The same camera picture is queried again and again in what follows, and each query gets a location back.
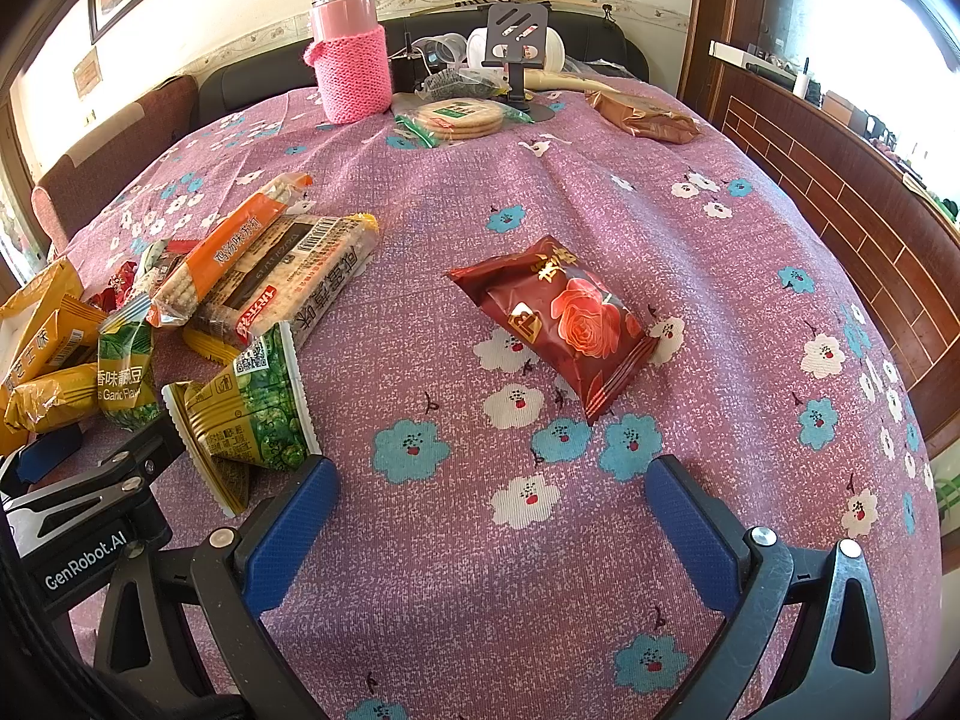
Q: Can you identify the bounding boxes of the yellow cheese biscuit bag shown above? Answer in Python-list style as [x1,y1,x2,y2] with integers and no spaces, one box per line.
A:
[0,257,107,411]

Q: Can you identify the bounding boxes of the orange cracker pack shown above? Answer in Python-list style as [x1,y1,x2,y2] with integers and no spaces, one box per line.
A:
[146,172,313,328]

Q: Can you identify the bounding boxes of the green pea snack bag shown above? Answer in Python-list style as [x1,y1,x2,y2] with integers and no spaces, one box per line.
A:
[161,320,320,517]

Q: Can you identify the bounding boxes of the clear soda cracker pack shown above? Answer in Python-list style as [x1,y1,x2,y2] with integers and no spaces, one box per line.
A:
[182,213,379,362]

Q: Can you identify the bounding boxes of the dark red rose snack bag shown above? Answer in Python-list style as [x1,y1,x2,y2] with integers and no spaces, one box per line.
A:
[448,236,659,424]

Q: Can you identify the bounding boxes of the red black candy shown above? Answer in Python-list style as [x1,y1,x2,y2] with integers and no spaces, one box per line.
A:
[88,260,139,314]

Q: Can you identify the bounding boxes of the dark red armchair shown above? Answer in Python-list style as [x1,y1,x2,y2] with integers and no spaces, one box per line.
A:
[31,75,199,254]

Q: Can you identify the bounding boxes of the wooden cabinet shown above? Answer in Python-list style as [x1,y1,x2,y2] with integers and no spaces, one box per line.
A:
[679,0,958,455]

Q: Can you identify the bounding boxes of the purple floral tablecloth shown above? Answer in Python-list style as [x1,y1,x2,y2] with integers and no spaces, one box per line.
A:
[68,89,940,718]

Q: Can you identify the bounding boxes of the pink thermos knitted sleeve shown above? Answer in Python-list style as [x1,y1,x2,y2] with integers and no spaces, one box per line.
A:
[304,0,392,125]

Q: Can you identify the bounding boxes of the round crackers clear pack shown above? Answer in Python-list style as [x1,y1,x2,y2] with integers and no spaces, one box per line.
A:
[394,98,534,148]

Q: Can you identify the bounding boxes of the clear plastic bag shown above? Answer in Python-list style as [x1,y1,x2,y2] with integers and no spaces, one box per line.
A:
[410,32,511,103]

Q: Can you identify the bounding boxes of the brown snack bag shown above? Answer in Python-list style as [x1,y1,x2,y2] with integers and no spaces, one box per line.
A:
[586,91,700,145]

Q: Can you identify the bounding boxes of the white container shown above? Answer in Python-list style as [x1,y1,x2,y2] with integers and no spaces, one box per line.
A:
[467,26,566,71]

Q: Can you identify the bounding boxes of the beige horn-shaped object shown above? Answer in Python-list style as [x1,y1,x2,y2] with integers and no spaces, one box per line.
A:
[524,68,615,93]

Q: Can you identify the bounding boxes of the black sofa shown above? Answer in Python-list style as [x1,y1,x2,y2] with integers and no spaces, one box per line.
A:
[197,7,651,127]

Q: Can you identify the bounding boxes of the small wall plaque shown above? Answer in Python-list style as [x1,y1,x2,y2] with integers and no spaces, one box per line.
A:
[73,47,103,98]

